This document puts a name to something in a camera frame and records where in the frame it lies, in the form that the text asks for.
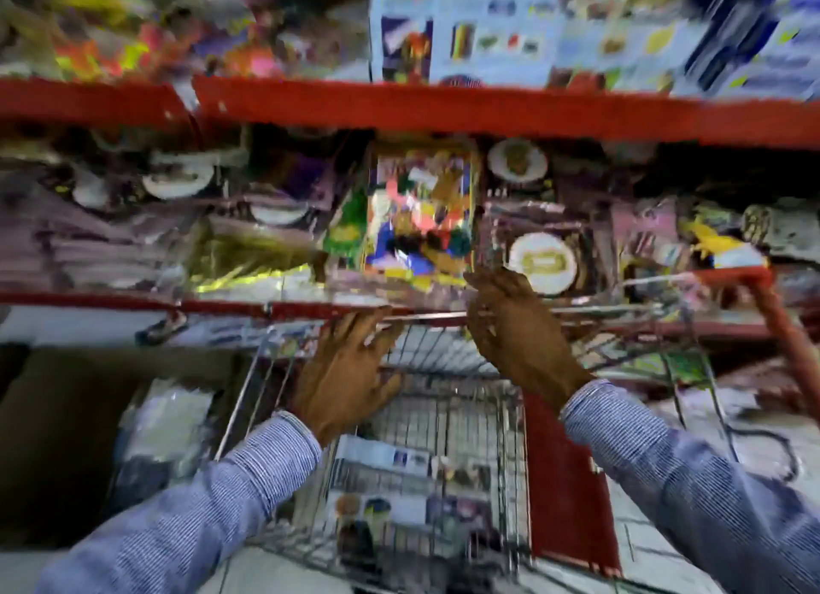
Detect person's left hand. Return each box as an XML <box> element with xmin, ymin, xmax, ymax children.
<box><xmin>288</xmin><ymin>304</ymin><xmax>406</xmax><ymax>449</ymax></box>

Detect red metal shelf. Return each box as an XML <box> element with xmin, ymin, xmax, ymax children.
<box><xmin>0</xmin><ymin>0</ymin><xmax>820</xmax><ymax>370</ymax></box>

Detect foil boxes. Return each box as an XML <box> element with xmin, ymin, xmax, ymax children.
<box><xmin>323</xmin><ymin>432</ymin><xmax>507</xmax><ymax>562</ymax></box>

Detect clear plastic bags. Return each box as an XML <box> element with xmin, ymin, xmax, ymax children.
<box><xmin>118</xmin><ymin>381</ymin><xmax>216</xmax><ymax>505</ymax></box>

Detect wire shopping cart red panel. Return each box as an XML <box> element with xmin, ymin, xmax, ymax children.
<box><xmin>211</xmin><ymin>263</ymin><xmax>820</xmax><ymax>594</ymax></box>

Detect person's left forearm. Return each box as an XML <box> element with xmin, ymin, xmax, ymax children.
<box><xmin>35</xmin><ymin>410</ymin><xmax>325</xmax><ymax>594</ymax></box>

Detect pile of silver foil packets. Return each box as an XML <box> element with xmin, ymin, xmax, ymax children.
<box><xmin>0</xmin><ymin>170</ymin><xmax>200</xmax><ymax>293</ymax></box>

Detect foil packet small round label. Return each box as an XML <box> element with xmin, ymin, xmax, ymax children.
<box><xmin>483</xmin><ymin>137</ymin><xmax>555</xmax><ymax>197</ymax></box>

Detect green patterned packet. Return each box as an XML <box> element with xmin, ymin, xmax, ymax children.
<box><xmin>573</xmin><ymin>330</ymin><xmax>712</xmax><ymax>390</ymax></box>

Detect foil packet large round label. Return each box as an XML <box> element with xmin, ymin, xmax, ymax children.
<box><xmin>486</xmin><ymin>218</ymin><xmax>600</xmax><ymax>297</ymax></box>

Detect dark packet white round label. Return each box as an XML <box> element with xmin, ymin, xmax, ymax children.
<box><xmin>138</xmin><ymin>150</ymin><xmax>222</xmax><ymax>201</ymax></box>

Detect colourful balloon packet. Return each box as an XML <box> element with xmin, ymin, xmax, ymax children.
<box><xmin>361</xmin><ymin>141</ymin><xmax>482</xmax><ymax>287</ymax></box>

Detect purple packet white round label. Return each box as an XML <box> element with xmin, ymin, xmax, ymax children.
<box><xmin>246</xmin><ymin>157</ymin><xmax>334</xmax><ymax>229</ymax></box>

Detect gold foil packets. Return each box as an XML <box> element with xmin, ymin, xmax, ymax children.
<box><xmin>185</xmin><ymin>234</ymin><xmax>328</xmax><ymax>293</ymax></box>

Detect pink packet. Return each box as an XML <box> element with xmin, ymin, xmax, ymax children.
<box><xmin>612</xmin><ymin>199</ymin><xmax>690</xmax><ymax>280</ymax></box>

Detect person's right forearm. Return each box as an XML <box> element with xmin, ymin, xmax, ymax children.
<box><xmin>558</xmin><ymin>379</ymin><xmax>820</xmax><ymax>594</ymax></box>

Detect person's right hand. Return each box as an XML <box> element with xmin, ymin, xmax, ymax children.
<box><xmin>462</xmin><ymin>266</ymin><xmax>594</xmax><ymax>415</ymax></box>

